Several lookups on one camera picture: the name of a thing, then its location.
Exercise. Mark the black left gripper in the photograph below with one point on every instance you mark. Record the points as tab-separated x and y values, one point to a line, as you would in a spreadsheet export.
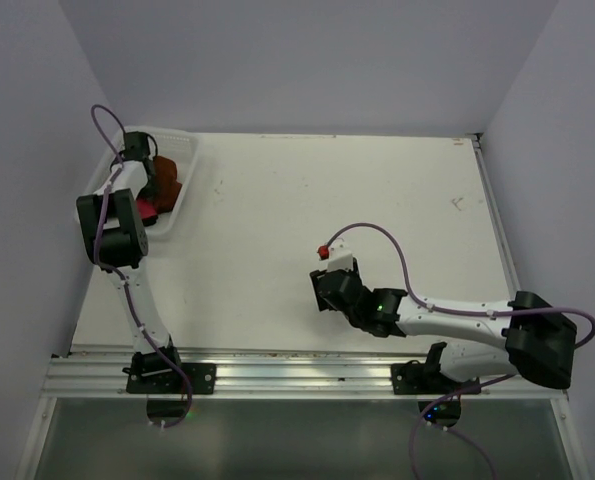
148	190

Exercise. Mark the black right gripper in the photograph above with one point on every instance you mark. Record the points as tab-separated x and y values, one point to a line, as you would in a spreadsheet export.
353	273

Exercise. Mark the brown towel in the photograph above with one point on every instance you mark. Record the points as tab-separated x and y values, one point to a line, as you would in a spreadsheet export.
168	186

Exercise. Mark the pink towel black trim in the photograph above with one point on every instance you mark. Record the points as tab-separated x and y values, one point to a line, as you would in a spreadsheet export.
147	211

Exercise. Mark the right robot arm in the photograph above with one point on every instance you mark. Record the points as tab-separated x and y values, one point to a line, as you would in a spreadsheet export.
524	336

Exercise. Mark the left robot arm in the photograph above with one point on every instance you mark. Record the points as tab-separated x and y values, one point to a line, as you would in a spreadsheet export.
116	241

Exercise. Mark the white plastic basket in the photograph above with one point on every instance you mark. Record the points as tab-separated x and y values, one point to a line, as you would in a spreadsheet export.
181	147

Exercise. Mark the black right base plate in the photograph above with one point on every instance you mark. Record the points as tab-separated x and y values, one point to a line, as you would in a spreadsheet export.
416	378

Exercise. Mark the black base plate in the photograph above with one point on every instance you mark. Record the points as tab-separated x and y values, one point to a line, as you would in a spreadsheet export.
416	378
202	378

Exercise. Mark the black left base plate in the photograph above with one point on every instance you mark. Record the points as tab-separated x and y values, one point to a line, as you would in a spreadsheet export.
202	378

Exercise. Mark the aluminium mounting rail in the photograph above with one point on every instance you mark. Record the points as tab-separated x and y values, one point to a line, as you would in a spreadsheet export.
239	374

